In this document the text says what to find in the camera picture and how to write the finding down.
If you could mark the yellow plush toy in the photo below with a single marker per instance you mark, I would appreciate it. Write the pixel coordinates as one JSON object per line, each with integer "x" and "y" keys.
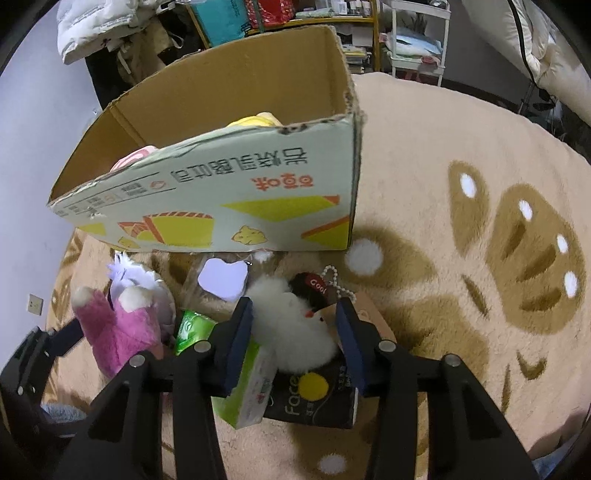
{"x": 258, "y": 120}

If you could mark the white puffer jacket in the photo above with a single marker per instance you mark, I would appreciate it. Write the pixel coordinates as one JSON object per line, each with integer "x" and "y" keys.
{"x": 101, "y": 27}

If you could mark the printed cardboard box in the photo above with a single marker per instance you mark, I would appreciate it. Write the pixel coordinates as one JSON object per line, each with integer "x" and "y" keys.
{"x": 207, "y": 194}

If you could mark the black tissue box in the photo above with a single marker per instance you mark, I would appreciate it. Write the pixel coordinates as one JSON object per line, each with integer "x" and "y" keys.
{"x": 323, "y": 408}

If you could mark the red bag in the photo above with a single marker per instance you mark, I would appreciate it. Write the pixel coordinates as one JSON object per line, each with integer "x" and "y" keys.
{"x": 272, "y": 11}

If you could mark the light green tissue box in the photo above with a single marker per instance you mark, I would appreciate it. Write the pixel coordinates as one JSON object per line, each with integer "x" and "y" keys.
{"x": 247, "y": 387}

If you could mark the pink plush toy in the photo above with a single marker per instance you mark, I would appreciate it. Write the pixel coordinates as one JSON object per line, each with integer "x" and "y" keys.
{"x": 115, "y": 332}

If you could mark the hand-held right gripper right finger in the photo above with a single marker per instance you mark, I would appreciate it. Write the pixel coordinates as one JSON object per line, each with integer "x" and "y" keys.
{"x": 349, "y": 346}

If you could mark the wall socket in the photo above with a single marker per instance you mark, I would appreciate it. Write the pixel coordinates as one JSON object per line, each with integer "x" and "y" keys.
{"x": 34, "y": 304}

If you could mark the white trolley cart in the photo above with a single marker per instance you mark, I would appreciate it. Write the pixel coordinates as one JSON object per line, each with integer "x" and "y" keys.
{"x": 447, "y": 46}

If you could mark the stack of books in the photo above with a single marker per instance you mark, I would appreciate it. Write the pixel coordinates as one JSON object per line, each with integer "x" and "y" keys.
{"x": 358, "y": 57}

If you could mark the beige trousers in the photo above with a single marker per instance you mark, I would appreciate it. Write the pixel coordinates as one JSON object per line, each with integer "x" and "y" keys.
{"x": 147, "y": 50}

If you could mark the brown paper card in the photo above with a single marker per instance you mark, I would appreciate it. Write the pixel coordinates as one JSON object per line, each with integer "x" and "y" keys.
{"x": 376, "y": 318}

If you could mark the white fluffy plush toy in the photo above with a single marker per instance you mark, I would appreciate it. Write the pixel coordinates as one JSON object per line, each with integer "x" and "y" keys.
{"x": 286, "y": 323}

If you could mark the lavender heart in clear bag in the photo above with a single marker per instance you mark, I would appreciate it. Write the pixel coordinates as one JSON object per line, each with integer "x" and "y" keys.
{"x": 221, "y": 277}

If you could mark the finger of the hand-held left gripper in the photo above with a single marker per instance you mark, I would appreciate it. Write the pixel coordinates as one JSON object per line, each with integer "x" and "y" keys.
{"x": 64, "y": 339}

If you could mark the beige patterned blanket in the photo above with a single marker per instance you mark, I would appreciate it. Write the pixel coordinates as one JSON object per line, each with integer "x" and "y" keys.
{"x": 415, "y": 184}

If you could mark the white recliner chair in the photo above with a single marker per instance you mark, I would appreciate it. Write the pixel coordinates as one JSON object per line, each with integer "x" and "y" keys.
{"x": 531, "y": 37}

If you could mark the green plastic packet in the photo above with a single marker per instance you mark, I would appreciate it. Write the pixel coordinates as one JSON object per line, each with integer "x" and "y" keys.
{"x": 194, "y": 330}

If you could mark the pink white soft toy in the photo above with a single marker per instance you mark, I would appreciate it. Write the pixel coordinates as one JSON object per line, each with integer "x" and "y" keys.
{"x": 134, "y": 159}

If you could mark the wooden shelf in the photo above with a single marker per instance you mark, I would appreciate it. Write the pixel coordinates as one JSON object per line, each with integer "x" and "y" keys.
{"x": 323, "y": 22}

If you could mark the white lavender plush toy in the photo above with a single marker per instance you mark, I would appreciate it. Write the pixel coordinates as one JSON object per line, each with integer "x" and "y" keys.
{"x": 136, "y": 274}

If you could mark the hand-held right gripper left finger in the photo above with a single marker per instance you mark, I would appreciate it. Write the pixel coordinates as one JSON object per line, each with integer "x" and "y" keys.
{"x": 238, "y": 350}

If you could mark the teal bag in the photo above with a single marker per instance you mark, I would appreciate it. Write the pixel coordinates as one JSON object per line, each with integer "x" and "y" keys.
{"x": 221, "y": 18}

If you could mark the light blue cloth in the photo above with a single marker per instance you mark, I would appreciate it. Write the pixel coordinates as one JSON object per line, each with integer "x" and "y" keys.
{"x": 411, "y": 44}

